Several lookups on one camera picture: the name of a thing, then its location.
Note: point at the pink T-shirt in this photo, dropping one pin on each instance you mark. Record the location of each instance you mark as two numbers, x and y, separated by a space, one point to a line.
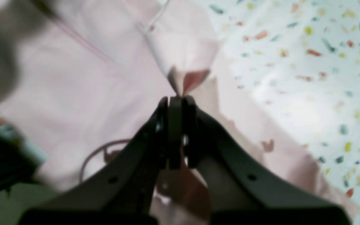
79 78

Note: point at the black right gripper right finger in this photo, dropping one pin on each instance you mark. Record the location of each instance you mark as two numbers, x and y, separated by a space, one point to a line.
241 190

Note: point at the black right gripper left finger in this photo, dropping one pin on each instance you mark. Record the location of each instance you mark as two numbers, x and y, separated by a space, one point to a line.
121 193

